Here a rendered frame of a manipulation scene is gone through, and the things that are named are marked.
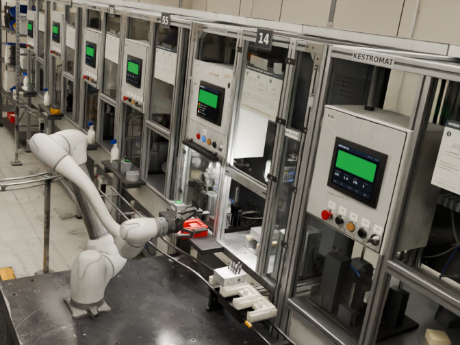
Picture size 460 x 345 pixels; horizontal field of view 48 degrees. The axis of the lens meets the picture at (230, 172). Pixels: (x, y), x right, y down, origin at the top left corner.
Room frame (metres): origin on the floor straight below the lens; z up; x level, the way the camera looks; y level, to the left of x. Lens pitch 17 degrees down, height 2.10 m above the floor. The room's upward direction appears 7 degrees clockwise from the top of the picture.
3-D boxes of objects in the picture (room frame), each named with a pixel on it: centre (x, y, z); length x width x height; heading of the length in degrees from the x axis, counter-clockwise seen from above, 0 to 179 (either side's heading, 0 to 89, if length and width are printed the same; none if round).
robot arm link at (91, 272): (2.17, 0.60, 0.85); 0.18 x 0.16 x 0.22; 167
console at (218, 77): (2.84, 0.07, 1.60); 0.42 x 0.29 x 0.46; 34
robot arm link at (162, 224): (2.19, 0.29, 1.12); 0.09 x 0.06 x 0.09; 34
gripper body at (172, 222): (2.23, 0.23, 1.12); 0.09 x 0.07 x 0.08; 124
